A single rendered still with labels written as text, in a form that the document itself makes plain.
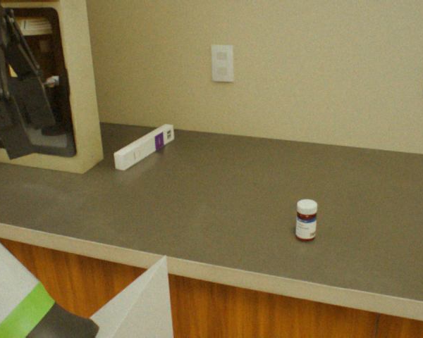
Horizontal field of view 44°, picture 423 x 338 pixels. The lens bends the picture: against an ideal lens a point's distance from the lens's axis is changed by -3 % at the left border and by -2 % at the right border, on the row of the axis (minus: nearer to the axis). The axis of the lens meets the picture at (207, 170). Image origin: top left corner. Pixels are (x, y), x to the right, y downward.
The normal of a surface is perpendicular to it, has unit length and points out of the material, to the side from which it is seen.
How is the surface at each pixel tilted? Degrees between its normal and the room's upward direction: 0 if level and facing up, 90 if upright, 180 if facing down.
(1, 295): 47
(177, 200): 0
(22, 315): 63
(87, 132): 90
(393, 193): 0
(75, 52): 90
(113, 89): 90
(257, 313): 90
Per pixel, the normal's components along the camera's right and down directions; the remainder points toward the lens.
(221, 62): -0.36, 0.40
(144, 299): 0.96, 0.09
